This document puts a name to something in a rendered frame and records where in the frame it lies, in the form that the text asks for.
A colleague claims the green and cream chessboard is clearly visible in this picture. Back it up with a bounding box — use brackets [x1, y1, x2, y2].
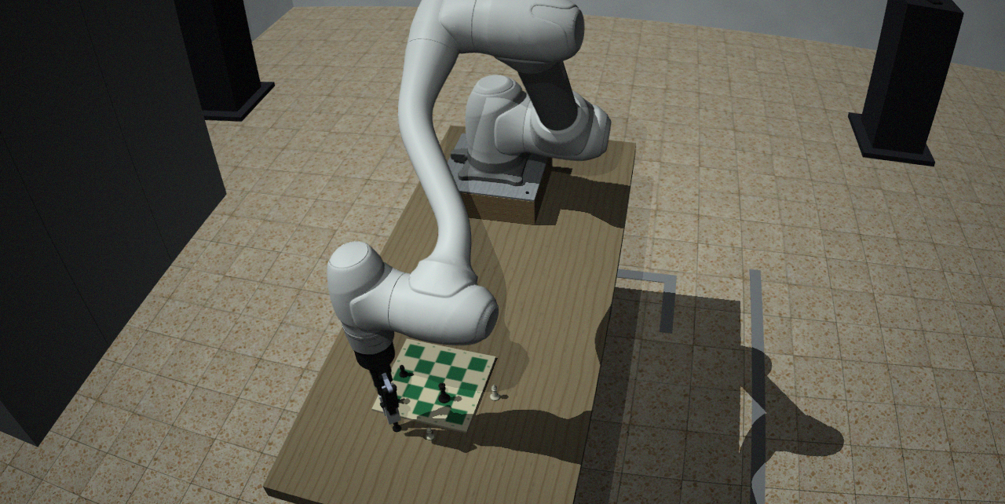
[391, 339, 496, 433]

